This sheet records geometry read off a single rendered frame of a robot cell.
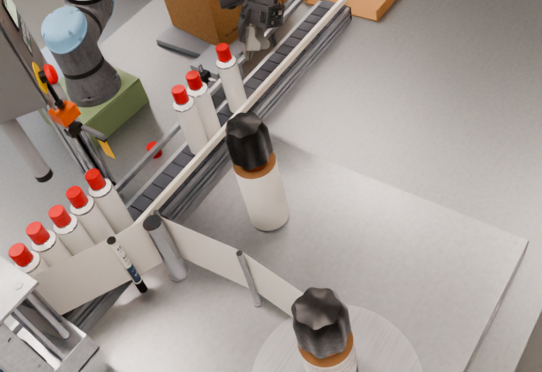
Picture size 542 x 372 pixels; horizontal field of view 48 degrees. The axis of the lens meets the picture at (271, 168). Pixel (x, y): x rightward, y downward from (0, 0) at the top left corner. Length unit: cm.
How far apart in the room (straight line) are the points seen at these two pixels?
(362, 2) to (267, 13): 55
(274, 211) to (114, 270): 35
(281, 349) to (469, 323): 35
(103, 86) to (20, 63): 62
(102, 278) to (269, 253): 35
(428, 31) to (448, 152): 47
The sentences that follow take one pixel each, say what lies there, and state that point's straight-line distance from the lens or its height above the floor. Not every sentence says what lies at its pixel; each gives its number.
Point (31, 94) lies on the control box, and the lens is 115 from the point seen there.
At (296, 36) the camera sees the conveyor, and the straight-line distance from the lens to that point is 181.
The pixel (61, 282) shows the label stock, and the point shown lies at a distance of 127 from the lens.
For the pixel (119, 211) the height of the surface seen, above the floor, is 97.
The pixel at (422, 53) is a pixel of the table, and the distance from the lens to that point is 178.
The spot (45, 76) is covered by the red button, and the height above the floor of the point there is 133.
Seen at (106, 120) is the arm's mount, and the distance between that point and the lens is 173.
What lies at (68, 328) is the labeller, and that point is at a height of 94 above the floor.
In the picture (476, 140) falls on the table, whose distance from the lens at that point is 155.
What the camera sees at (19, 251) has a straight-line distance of 125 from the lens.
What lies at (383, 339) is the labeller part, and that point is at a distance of 118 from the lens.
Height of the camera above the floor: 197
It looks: 48 degrees down
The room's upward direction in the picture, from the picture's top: 15 degrees counter-clockwise
